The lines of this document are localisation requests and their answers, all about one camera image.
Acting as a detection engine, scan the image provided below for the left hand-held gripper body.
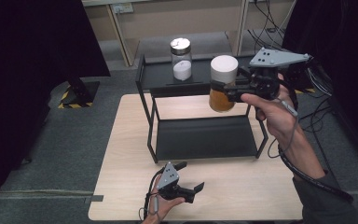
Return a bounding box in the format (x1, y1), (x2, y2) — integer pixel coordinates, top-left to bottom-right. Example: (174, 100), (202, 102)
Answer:
(156, 161), (198, 204)

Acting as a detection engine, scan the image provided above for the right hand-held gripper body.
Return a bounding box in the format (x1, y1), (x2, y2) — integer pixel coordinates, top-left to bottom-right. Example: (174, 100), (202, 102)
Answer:
(244, 47), (312, 102)

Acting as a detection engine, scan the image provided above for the white lid jar orange powder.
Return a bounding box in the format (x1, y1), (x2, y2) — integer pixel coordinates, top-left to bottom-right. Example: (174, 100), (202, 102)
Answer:
(208, 54), (240, 114)

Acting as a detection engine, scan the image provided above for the black metal two-tier rack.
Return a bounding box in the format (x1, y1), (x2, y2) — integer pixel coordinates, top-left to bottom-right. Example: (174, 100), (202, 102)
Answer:
(135, 54), (269, 164)

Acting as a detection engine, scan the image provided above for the metal lid glass jar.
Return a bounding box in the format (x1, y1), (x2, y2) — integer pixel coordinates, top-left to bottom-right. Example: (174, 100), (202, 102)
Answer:
(170, 37), (193, 82)

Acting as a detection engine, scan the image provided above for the person's left hand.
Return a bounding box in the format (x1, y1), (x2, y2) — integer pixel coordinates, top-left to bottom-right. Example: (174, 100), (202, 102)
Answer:
(142, 175), (186, 224)

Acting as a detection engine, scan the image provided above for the person's right hand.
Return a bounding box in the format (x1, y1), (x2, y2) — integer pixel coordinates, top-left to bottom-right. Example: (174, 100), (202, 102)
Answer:
(241, 73), (305, 147)

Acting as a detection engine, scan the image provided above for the striped black stand base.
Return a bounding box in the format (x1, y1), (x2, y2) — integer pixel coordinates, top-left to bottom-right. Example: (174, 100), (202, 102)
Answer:
(57, 76), (102, 110)
(287, 62), (317, 95)

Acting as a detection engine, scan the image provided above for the black curtain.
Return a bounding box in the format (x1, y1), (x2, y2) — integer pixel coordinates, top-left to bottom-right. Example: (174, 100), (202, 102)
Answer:
(282, 0), (358, 171)
(0, 0), (112, 217)

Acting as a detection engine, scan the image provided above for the beige desk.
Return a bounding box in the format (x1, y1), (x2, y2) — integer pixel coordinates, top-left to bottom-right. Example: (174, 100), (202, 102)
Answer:
(82, 0), (296, 68)

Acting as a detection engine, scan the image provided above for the thin black cable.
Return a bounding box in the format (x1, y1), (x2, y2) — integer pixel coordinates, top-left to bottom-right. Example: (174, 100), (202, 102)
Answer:
(138, 167), (166, 223)

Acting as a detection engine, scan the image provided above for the bundle of black cables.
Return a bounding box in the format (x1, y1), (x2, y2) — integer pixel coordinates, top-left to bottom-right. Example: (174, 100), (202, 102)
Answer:
(247, 0), (296, 52)

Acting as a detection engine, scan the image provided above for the thin grey cable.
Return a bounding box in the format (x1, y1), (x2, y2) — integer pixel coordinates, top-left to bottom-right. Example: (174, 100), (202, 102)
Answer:
(266, 98), (300, 160)

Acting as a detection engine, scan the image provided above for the thick black corrugated cable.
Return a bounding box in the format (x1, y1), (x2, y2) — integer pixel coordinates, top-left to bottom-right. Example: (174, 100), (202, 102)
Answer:
(278, 144), (354, 203)

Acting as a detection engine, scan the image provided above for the white wall socket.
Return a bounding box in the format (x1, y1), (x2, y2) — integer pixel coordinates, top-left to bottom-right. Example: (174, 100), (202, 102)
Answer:
(111, 3), (135, 15)

